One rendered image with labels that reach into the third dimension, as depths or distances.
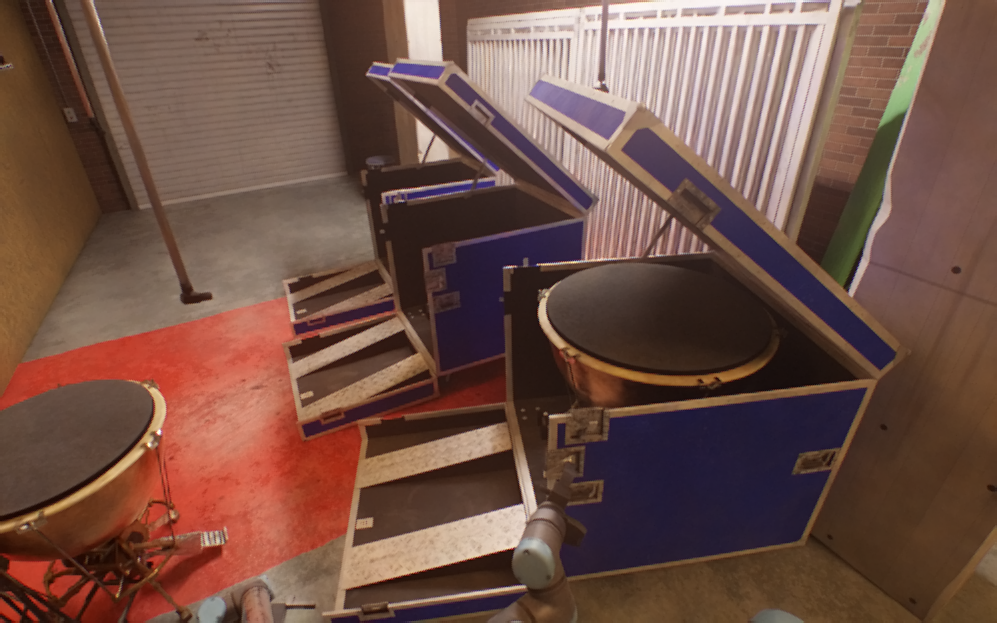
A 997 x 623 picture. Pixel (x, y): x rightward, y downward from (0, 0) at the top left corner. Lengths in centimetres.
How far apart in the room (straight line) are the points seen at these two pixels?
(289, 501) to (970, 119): 288
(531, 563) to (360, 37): 803
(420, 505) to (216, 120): 670
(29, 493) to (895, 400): 275
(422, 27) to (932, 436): 475
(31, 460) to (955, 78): 294
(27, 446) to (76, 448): 18
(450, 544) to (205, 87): 708
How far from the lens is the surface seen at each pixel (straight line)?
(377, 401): 287
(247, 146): 825
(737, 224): 129
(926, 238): 194
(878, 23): 428
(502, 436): 249
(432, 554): 219
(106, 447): 202
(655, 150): 114
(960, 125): 188
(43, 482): 201
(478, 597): 203
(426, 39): 527
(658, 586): 227
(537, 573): 115
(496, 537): 214
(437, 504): 243
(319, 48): 830
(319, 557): 242
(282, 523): 259
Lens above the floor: 189
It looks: 29 degrees down
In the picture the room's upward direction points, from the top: 2 degrees counter-clockwise
